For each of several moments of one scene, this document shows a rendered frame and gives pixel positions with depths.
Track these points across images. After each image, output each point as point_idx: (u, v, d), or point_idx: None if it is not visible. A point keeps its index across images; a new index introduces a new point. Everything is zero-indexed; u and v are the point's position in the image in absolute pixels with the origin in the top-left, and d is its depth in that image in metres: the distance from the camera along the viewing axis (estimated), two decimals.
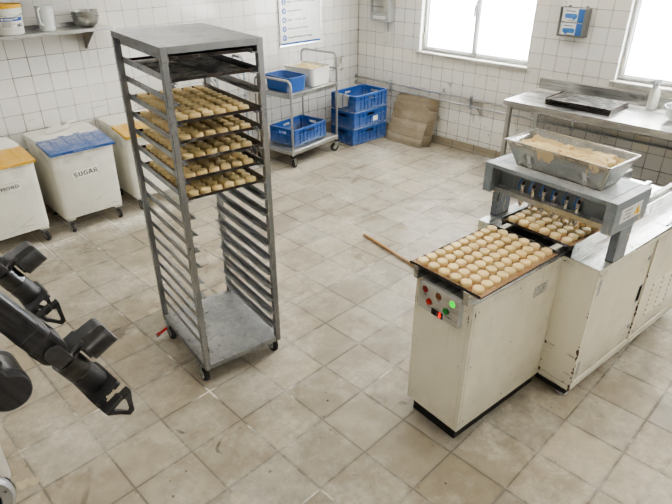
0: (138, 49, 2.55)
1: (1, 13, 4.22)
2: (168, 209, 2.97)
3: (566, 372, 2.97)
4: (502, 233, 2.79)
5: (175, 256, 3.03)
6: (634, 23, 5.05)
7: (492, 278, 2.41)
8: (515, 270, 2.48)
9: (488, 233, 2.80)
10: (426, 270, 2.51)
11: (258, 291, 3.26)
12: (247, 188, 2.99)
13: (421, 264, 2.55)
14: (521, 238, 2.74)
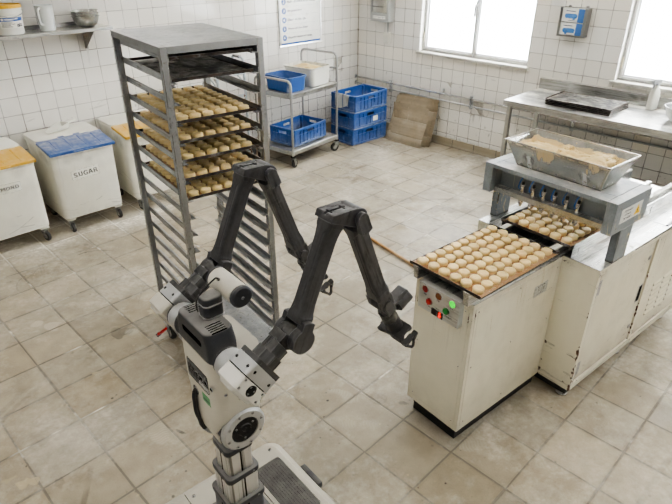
0: (138, 49, 2.55)
1: (1, 13, 4.22)
2: (168, 209, 2.97)
3: (566, 372, 2.97)
4: (502, 233, 2.79)
5: (175, 256, 3.03)
6: (634, 23, 5.05)
7: (492, 278, 2.41)
8: (515, 270, 2.48)
9: (488, 233, 2.80)
10: (426, 270, 2.51)
11: (258, 291, 3.26)
12: None
13: (421, 264, 2.55)
14: (521, 238, 2.74)
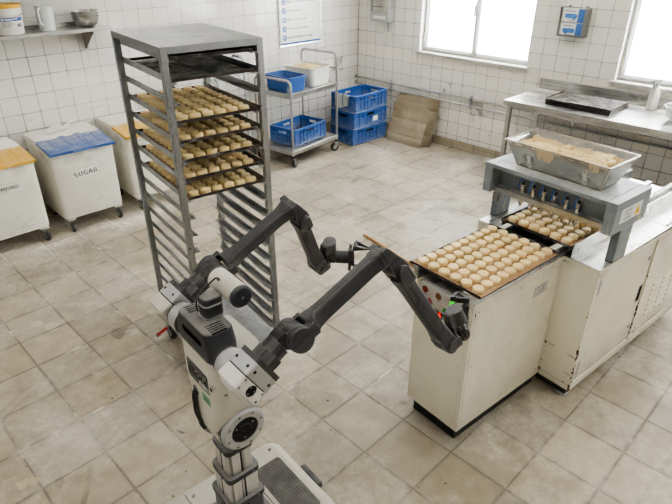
0: (138, 49, 2.55)
1: (1, 13, 4.22)
2: (168, 209, 2.97)
3: (566, 372, 2.97)
4: (502, 233, 2.79)
5: (175, 256, 3.03)
6: (634, 23, 5.05)
7: (492, 278, 2.41)
8: (515, 270, 2.48)
9: (488, 233, 2.80)
10: (426, 270, 2.51)
11: (258, 291, 3.26)
12: (247, 188, 2.99)
13: (421, 264, 2.55)
14: (521, 238, 2.74)
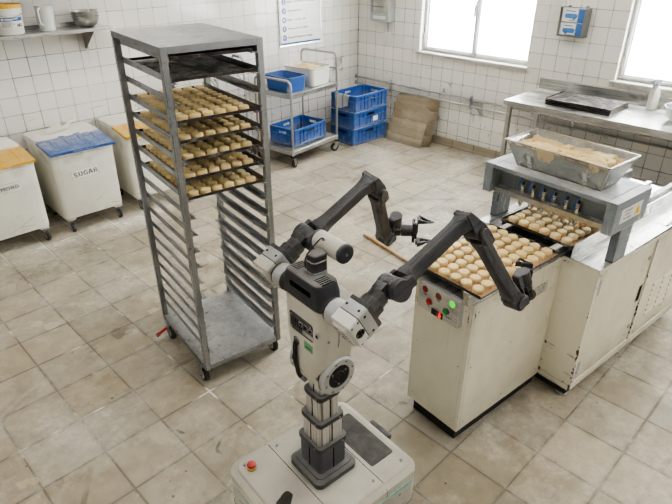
0: (138, 49, 2.55)
1: (1, 13, 4.22)
2: (168, 209, 2.97)
3: (566, 372, 2.97)
4: (502, 233, 2.79)
5: (175, 256, 3.03)
6: (634, 23, 5.05)
7: (492, 278, 2.41)
8: (515, 270, 2.48)
9: None
10: (426, 270, 2.51)
11: (258, 291, 3.26)
12: (247, 188, 2.99)
13: None
14: (521, 238, 2.74)
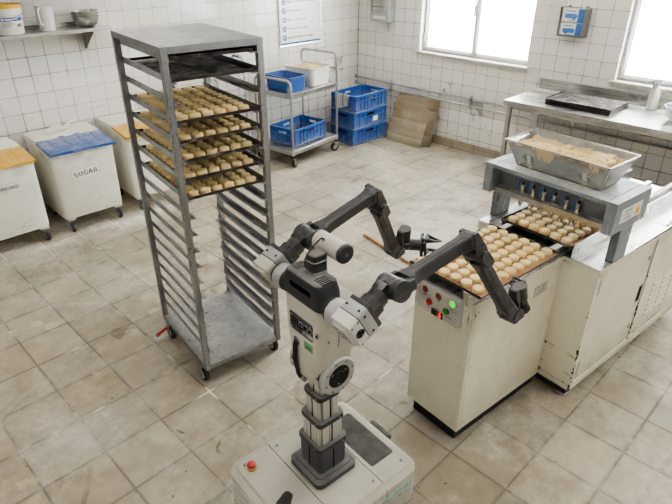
0: (138, 49, 2.55)
1: (1, 13, 4.22)
2: (168, 209, 2.97)
3: (566, 372, 2.97)
4: (502, 233, 2.79)
5: (175, 256, 3.03)
6: (634, 23, 5.05)
7: None
8: (515, 270, 2.48)
9: (488, 233, 2.80)
10: None
11: (258, 291, 3.26)
12: (247, 188, 2.99)
13: None
14: (521, 238, 2.74)
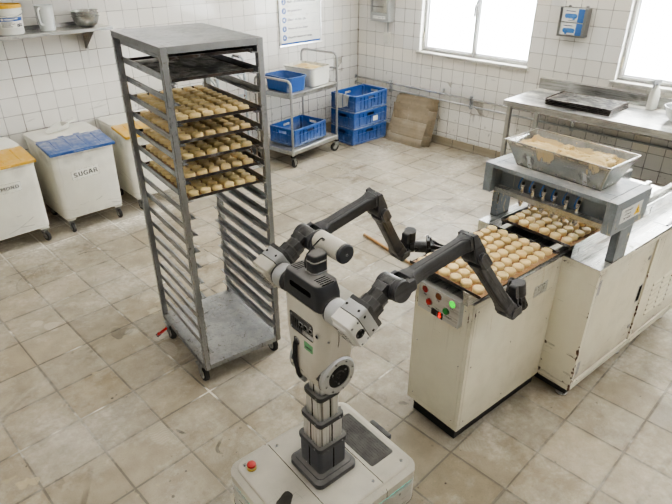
0: (138, 49, 2.55)
1: (1, 13, 4.22)
2: (168, 209, 2.97)
3: (566, 372, 2.97)
4: (502, 233, 2.79)
5: (175, 256, 3.03)
6: (634, 23, 5.05)
7: None
8: (515, 270, 2.48)
9: (488, 233, 2.80)
10: None
11: (258, 291, 3.26)
12: (247, 188, 2.99)
13: None
14: (521, 238, 2.74)
